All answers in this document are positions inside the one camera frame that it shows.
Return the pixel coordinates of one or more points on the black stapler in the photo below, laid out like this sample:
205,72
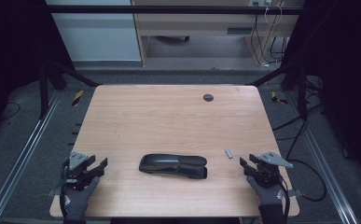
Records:
172,165

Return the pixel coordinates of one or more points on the black frame strut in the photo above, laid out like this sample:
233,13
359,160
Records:
44,90
302,90

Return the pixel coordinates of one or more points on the black horizontal frame bar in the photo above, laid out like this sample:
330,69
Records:
169,9

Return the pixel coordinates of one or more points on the person's right hand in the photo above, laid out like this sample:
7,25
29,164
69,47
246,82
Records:
270,196

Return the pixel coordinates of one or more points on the yellow black tape strip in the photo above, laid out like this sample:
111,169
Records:
77,98
276,98

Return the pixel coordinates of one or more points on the aluminium floor rail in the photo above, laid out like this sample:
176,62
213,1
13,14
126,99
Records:
19,165
324,165

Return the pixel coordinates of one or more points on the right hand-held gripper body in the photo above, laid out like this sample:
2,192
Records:
270,172

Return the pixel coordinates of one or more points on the silver staple strip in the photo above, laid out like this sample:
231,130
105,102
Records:
229,153

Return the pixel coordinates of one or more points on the dark round table grommet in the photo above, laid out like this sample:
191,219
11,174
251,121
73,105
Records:
208,97

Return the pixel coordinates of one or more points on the grey tape piece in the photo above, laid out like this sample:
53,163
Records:
294,193
53,192

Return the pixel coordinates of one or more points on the white cabinet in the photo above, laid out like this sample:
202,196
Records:
97,34

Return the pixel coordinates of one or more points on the light wooden desk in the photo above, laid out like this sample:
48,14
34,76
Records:
200,23

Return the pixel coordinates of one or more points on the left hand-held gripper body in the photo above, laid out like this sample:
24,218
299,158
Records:
77,174

